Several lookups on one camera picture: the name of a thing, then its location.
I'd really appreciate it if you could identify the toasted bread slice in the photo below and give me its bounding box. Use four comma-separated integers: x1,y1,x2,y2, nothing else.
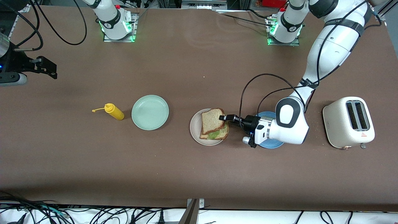
201,108,226,135
200,122,229,140

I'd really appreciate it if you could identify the green lettuce leaf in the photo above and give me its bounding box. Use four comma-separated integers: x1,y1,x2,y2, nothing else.
206,129,228,140

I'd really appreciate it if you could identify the yellow squeeze bottle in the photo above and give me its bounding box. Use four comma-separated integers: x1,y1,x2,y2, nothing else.
92,103,125,121

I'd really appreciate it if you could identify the blue plate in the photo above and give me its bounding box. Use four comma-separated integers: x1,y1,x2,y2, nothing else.
250,111,289,149

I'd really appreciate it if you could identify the beige plate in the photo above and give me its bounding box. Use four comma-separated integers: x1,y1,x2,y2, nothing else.
189,108,229,146

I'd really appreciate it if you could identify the mint green plate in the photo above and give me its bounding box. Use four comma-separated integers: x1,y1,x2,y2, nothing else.
131,95,169,131

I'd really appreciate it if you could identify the white toaster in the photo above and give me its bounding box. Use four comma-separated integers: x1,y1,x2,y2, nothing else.
322,96,376,150

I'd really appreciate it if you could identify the grey metal bar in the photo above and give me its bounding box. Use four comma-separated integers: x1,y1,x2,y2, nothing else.
178,199,199,224

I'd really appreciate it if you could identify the grey metal box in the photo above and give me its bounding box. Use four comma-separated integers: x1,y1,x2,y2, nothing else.
181,0,228,10

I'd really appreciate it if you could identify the red box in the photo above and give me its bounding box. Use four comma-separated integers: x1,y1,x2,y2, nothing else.
262,0,287,8

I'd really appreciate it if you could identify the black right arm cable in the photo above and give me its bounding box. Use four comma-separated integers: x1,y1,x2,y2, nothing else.
0,0,88,52

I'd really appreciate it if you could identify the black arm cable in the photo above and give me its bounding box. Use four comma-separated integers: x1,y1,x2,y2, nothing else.
239,0,382,120
0,0,88,52

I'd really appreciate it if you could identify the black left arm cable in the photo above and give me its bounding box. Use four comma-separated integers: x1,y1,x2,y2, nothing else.
239,0,382,120

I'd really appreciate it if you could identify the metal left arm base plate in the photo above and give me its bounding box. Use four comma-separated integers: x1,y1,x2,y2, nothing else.
267,16,300,46

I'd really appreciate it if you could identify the metal corner bracket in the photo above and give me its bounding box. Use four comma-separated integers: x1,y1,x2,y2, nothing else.
187,198,205,209

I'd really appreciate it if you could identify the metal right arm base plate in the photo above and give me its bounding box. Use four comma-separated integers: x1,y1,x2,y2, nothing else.
103,12,139,43

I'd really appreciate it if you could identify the black base power cable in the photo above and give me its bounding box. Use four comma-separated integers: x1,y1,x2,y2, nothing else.
215,9,275,28

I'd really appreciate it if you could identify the black floor cable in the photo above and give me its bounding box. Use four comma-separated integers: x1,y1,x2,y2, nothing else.
0,190,76,224

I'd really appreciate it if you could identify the teal cable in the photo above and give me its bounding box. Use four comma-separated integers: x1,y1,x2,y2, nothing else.
39,205,68,217

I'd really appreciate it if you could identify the aluminium frame bar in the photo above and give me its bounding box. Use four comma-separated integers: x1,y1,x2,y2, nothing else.
373,0,398,21

